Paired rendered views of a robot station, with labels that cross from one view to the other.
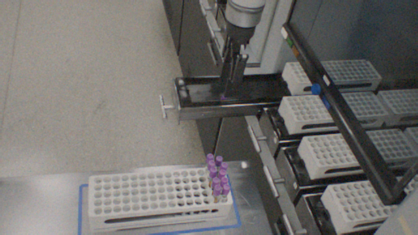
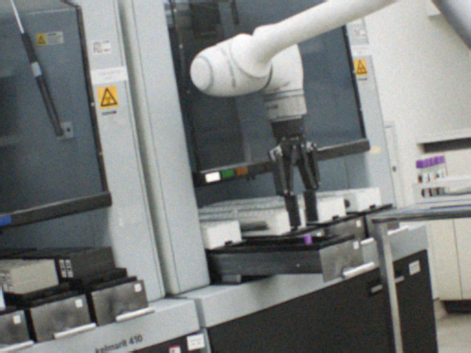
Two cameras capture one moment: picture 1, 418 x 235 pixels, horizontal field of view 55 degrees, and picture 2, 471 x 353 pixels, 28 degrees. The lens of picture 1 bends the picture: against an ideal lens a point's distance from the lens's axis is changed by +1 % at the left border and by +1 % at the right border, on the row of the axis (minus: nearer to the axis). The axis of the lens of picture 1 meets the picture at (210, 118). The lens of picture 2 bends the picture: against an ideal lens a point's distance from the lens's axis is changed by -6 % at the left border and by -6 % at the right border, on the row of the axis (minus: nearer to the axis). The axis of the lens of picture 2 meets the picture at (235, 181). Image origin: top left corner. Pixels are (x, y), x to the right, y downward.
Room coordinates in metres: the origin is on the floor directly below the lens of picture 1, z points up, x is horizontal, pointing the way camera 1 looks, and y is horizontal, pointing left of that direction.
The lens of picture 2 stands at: (1.80, 1.95, 1.08)
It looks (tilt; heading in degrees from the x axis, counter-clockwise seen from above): 3 degrees down; 249
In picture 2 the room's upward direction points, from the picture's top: 10 degrees counter-clockwise
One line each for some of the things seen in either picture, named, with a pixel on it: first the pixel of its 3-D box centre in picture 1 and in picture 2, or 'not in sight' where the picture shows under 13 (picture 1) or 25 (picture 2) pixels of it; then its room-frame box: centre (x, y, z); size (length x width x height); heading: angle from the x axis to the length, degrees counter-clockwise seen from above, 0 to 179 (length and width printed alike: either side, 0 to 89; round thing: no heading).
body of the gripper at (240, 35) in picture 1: (238, 34); (291, 139); (0.89, -0.03, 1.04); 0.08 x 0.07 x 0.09; 21
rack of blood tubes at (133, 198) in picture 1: (160, 198); (470, 189); (0.48, 0.07, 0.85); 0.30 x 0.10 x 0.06; 109
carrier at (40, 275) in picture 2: not in sight; (32, 278); (1.51, 0.01, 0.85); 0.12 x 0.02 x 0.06; 22
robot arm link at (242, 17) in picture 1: (244, 9); (285, 106); (0.89, -0.03, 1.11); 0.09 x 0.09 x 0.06
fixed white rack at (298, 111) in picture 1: (332, 113); (248, 226); (0.89, -0.34, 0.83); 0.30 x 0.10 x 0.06; 111
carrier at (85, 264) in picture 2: not in sight; (90, 265); (1.37, -0.05, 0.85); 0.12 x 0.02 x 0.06; 22
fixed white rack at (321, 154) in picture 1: (356, 154); (291, 215); (0.75, -0.40, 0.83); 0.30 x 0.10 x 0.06; 111
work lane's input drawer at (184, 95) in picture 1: (274, 93); (238, 259); (0.99, -0.18, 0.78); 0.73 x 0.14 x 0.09; 111
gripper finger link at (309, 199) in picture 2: (230, 87); (310, 206); (0.86, -0.04, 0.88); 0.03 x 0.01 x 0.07; 111
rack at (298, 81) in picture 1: (330, 78); (185, 239); (1.06, -0.35, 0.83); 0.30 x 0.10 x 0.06; 111
